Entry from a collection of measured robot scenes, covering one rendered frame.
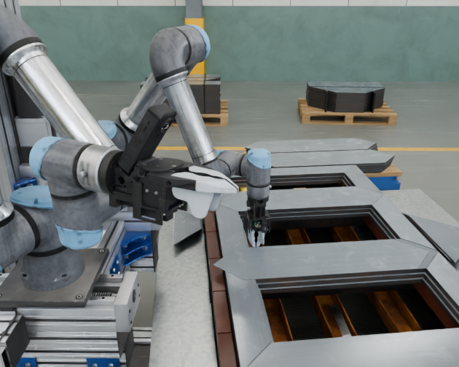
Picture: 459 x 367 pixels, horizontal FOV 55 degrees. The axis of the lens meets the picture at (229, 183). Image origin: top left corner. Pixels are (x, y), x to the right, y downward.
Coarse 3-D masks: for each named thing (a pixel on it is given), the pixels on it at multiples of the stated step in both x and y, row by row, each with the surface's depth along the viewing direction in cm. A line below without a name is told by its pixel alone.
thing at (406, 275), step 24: (240, 216) 177; (288, 216) 179; (312, 216) 180; (336, 216) 181; (360, 216) 182; (264, 288) 138; (288, 288) 138; (312, 288) 139; (336, 288) 140; (432, 288) 138; (264, 312) 125; (456, 312) 126
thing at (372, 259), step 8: (368, 240) 157; (360, 248) 152; (368, 248) 152; (376, 248) 152; (360, 256) 148; (368, 256) 148; (376, 256) 148; (368, 264) 144; (376, 264) 144; (384, 264) 144
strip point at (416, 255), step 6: (396, 240) 157; (402, 246) 154; (408, 246) 154; (414, 246) 154; (408, 252) 150; (414, 252) 150; (420, 252) 150; (426, 252) 150; (408, 258) 147; (414, 258) 147; (420, 258) 147; (414, 264) 144
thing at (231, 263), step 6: (234, 252) 150; (222, 258) 147; (228, 258) 147; (234, 258) 147; (222, 264) 144; (228, 264) 144; (234, 264) 144; (240, 264) 144; (228, 270) 141; (234, 270) 141; (240, 270) 141; (240, 276) 138
